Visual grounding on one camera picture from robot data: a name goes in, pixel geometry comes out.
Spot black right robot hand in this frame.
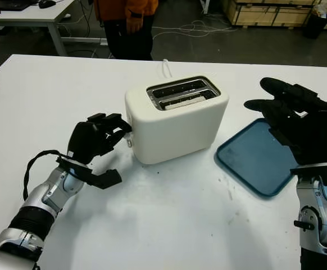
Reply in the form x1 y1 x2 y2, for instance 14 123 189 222
244 77 327 167

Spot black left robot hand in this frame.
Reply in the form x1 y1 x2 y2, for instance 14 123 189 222
66 112 133 165

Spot white bread slice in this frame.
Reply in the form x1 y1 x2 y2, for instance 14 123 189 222
163 95 206 111

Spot blue plastic tray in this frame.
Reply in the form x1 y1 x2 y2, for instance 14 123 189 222
214 118 301 200

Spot white two-slot toaster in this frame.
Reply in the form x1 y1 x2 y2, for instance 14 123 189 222
125 75 230 165

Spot black waste bin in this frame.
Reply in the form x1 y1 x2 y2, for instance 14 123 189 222
302 12 327 39

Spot person in orange jacket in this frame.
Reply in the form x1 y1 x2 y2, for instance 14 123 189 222
94 0 159 61

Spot stacked wooden crates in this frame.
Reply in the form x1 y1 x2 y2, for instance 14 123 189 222
222 0 327 30

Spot white desk with metal legs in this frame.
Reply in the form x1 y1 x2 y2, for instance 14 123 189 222
0 0 110 56

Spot black laptop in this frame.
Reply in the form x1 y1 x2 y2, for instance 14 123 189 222
0 0 38 12

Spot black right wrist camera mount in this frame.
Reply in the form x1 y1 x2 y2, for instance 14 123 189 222
289 161 327 177

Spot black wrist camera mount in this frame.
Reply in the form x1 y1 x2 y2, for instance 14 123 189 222
56 156 122 190
289 161 327 177

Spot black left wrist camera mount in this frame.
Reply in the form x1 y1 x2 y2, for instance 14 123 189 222
56 156 122 190

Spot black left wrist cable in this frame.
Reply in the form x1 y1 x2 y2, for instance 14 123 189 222
22 150 69 200

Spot white toaster power cord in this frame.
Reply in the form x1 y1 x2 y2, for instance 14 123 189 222
162 58 173 78

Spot white cable on floor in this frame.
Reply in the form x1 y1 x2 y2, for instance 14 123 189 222
152 19 234 40

